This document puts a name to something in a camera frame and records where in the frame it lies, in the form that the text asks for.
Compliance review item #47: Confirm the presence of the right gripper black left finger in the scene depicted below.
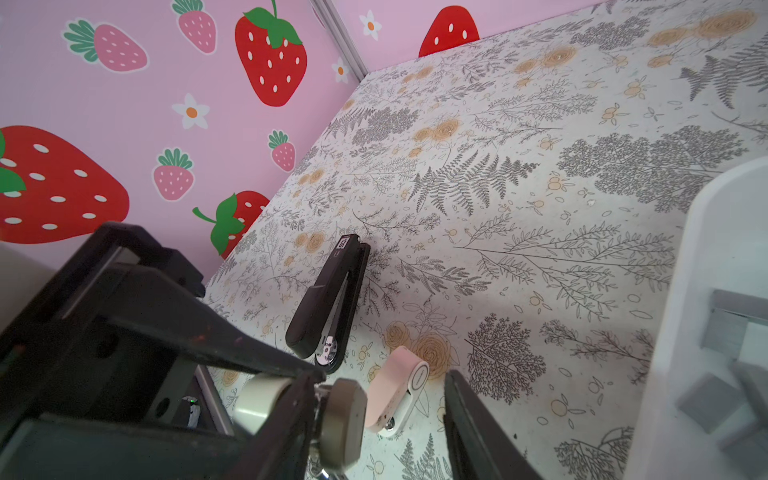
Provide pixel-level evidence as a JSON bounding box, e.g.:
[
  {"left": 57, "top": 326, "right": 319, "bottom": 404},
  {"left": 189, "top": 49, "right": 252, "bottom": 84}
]
[{"left": 1, "top": 222, "right": 324, "bottom": 479}]

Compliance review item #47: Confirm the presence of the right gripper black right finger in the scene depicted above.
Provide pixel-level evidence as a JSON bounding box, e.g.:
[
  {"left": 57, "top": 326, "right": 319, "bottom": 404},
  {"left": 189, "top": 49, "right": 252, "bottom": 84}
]
[{"left": 443, "top": 370, "right": 540, "bottom": 479}]

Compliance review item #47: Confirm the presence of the pink mini stapler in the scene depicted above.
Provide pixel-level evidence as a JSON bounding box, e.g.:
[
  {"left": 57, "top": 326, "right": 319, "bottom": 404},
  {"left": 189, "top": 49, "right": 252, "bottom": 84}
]
[{"left": 365, "top": 346, "right": 430, "bottom": 437}]

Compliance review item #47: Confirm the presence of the black stapler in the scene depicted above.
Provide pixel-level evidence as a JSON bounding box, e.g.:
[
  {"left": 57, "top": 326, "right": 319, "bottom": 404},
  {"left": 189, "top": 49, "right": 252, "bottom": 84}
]
[{"left": 285, "top": 234, "right": 370, "bottom": 374}]

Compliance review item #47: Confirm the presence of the grey staple strip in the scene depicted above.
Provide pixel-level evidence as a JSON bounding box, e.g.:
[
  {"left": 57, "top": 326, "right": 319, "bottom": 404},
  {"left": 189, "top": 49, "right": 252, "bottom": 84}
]
[
  {"left": 717, "top": 361, "right": 767, "bottom": 479},
  {"left": 701, "top": 289, "right": 767, "bottom": 360},
  {"left": 677, "top": 374, "right": 746, "bottom": 434}
]

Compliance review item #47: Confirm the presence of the white plastic tray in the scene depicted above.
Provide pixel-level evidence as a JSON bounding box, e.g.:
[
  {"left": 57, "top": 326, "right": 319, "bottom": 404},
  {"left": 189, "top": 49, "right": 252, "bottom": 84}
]
[{"left": 625, "top": 158, "right": 767, "bottom": 479}]

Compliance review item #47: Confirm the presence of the aluminium left rear corner post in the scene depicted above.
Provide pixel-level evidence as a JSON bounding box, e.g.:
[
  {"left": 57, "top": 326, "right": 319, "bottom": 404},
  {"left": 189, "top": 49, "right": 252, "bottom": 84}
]
[{"left": 310, "top": 0, "right": 369, "bottom": 82}]

